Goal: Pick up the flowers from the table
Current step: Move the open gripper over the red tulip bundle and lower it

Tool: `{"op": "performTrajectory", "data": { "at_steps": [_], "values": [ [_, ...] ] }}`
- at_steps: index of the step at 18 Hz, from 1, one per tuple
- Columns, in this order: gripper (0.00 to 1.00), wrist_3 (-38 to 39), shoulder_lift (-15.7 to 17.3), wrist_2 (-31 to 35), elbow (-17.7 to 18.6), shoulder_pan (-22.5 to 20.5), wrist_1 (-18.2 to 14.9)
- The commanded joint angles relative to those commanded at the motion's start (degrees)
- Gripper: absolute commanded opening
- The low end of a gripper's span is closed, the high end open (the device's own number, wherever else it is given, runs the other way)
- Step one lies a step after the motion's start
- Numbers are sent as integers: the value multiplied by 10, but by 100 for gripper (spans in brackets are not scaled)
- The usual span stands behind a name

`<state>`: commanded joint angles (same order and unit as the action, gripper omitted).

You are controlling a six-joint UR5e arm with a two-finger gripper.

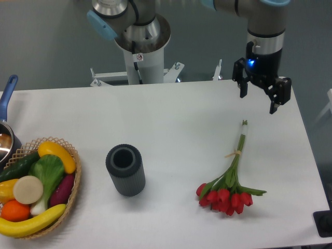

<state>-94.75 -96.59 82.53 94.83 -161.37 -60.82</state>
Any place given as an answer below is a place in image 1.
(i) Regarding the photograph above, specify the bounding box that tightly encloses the orange fruit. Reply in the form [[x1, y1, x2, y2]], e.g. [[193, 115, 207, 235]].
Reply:
[[1, 200, 30, 222]]

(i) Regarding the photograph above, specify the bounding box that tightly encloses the blue handled saucepan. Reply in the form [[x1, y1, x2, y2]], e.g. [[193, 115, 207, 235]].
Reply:
[[1, 75, 21, 172]]

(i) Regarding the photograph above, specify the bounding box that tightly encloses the purple sweet potato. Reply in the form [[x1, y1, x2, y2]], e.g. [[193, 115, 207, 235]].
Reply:
[[49, 174, 75, 207]]

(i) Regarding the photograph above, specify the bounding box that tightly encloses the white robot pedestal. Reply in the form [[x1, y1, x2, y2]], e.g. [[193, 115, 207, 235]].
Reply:
[[89, 12, 223, 87]]

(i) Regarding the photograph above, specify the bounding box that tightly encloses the woven wicker basket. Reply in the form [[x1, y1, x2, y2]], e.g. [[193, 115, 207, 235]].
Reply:
[[1, 137, 81, 239]]

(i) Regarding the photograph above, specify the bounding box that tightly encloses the dark grey ribbed vase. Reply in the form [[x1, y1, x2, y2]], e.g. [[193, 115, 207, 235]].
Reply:
[[105, 144, 146, 197]]

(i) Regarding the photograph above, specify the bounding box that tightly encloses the white metal frame at right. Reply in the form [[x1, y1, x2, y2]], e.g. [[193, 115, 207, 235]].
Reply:
[[309, 89, 331, 130]]

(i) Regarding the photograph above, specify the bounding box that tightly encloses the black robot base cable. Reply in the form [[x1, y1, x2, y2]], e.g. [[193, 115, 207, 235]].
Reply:
[[131, 40, 144, 85]]

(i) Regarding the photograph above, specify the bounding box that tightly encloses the yellow banana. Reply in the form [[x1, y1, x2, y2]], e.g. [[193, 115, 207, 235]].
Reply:
[[1, 204, 66, 238]]

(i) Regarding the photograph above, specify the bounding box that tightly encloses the black device at table edge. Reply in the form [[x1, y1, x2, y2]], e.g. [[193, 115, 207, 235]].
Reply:
[[313, 210, 331, 238]]

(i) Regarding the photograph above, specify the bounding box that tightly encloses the dark green cucumber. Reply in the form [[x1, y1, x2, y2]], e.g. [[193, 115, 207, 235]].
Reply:
[[1, 151, 40, 182]]

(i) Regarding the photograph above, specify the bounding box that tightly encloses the red tulip bouquet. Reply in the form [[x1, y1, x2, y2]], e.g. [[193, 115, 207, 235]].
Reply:
[[196, 120, 266, 216]]

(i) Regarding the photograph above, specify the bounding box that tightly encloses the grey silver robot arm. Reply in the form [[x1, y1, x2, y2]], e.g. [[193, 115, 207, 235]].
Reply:
[[87, 1, 292, 114]]

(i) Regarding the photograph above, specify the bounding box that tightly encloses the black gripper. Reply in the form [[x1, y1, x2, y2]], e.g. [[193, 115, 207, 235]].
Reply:
[[232, 49, 292, 114]]

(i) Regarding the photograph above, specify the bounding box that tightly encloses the yellow bell pepper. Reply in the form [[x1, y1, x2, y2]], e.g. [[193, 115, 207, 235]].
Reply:
[[0, 179, 18, 204]]

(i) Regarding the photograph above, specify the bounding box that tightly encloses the green bok choy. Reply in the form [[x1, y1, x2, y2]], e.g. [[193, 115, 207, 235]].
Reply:
[[28, 155, 64, 216]]

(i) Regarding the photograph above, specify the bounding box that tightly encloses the beige round disc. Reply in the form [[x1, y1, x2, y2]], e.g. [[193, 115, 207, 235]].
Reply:
[[13, 175, 44, 204]]

